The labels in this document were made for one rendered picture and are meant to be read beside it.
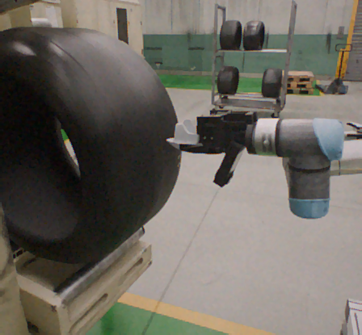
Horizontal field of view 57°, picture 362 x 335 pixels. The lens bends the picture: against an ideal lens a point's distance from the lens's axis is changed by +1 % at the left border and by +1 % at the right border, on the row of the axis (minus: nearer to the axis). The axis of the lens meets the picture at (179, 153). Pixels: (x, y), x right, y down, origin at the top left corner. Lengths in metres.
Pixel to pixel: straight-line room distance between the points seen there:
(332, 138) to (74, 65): 0.49
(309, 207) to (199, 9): 11.73
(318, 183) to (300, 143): 0.08
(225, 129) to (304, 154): 0.16
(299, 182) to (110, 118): 0.38
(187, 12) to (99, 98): 11.76
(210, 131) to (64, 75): 0.31
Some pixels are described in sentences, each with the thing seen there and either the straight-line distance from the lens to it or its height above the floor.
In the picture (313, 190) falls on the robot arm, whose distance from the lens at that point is 0.66.
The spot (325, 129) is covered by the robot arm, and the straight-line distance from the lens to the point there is 0.62.
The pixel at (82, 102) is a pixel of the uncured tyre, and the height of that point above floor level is 1.36.
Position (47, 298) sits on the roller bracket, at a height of 0.95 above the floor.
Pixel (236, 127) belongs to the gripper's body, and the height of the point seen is 1.30.
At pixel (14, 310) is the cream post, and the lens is 0.88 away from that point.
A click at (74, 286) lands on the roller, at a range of 0.88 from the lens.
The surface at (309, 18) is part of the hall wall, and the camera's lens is 11.76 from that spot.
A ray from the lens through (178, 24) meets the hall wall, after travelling 12.46.
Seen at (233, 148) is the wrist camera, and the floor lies 1.26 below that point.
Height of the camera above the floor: 1.48
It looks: 20 degrees down
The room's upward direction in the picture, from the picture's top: straight up
